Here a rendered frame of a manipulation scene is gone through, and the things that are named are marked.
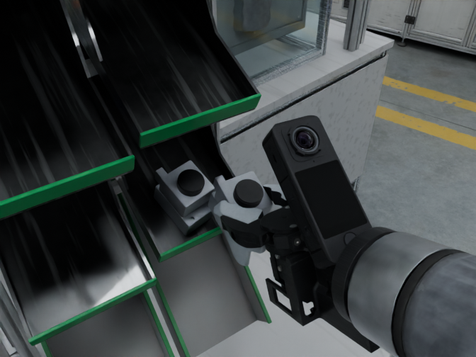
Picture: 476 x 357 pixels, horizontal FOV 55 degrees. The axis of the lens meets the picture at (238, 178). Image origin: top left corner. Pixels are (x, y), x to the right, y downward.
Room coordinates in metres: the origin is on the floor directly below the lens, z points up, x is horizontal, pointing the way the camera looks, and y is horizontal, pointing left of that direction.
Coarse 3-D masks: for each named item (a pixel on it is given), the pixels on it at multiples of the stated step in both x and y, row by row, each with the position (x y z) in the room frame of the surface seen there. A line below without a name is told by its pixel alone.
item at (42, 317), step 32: (96, 192) 0.40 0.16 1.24; (0, 224) 0.34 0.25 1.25; (32, 224) 0.35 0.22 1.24; (64, 224) 0.35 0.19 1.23; (96, 224) 0.36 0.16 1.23; (128, 224) 0.35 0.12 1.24; (0, 256) 0.30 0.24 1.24; (32, 256) 0.32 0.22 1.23; (64, 256) 0.32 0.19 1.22; (96, 256) 0.33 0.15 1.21; (128, 256) 0.33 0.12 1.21; (32, 288) 0.29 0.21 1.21; (64, 288) 0.29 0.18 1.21; (96, 288) 0.29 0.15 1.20; (128, 288) 0.30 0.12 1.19; (32, 320) 0.26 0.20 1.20; (64, 320) 0.26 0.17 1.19
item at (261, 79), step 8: (328, 0) 1.61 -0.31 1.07; (328, 8) 1.62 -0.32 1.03; (328, 16) 1.62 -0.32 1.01; (328, 24) 1.62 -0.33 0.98; (320, 32) 1.62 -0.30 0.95; (320, 40) 1.61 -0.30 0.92; (320, 48) 1.61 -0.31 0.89; (304, 56) 1.55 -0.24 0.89; (312, 56) 1.58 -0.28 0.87; (320, 56) 1.61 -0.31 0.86; (288, 64) 1.48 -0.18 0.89; (296, 64) 1.52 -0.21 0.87; (272, 72) 1.42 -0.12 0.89; (280, 72) 1.45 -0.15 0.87; (256, 80) 1.37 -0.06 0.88; (264, 80) 1.40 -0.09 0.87
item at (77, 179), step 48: (0, 0) 0.46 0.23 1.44; (48, 0) 0.43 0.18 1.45; (0, 48) 0.40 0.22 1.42; (48, 48) 0.41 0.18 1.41; (0, 96) 0.35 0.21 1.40; (48, 96) 0.36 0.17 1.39; (96, 96) 0.35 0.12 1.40; (0, 144) 0.31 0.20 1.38; (48, 144) 0.31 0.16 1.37; (96, 144) 0.32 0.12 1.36; (0, 192) 0.27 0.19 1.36; (48, 192) 0.26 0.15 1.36
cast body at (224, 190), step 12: (216, 180) 0.40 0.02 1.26; (228, 180) 0.36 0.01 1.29; (240, 180) 0.37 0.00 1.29; (252, 180) 0.36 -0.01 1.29; (216, 192) 0.36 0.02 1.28; (228, 192) 0.35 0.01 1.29; (240, 192) 0.34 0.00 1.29; (252, 192) 0.35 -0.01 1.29; (264, 192) 0.36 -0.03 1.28; (216, 204) 0.36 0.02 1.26; (240, 204) 0.34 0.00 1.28; (252, 204) 0.33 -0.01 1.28; (264, 204) 0.34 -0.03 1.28
